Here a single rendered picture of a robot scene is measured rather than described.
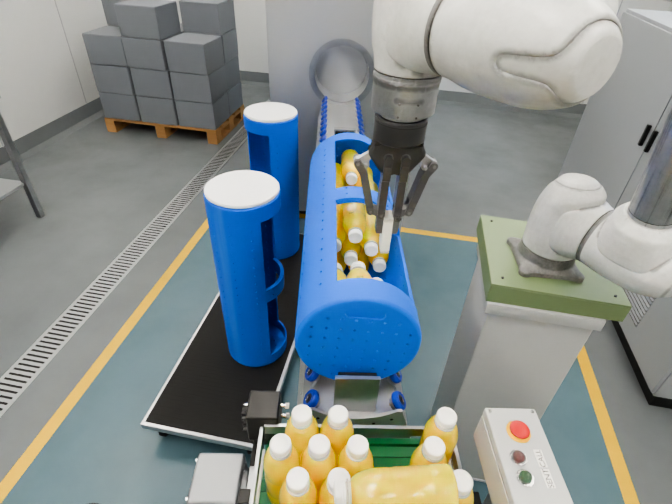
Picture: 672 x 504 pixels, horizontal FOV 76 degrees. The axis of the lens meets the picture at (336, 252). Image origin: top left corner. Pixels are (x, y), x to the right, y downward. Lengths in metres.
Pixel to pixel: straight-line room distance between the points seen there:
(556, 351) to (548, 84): 1.13
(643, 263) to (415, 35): 0.83
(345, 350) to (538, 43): 0.74
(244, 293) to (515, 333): 1.02
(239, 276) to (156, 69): 3.18
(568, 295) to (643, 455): 1.33
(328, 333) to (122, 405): 1.56
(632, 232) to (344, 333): 0.68
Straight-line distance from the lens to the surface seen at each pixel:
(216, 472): 1.11
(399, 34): 0.56
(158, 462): 2.16
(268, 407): 1.01
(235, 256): 1.68
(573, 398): 2.57
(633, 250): 1.19
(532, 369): 1.55
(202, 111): 4.58
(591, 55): 0.46
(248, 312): 1.88
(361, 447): 0.86
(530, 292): 1.31
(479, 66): 0.48
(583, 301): 1.36
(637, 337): 2.79
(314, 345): 0.99
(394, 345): 1.00
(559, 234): 1.28
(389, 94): 0.60
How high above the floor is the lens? 1.84
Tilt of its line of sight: 37 degrees down
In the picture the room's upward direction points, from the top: 3 degrees clockwise
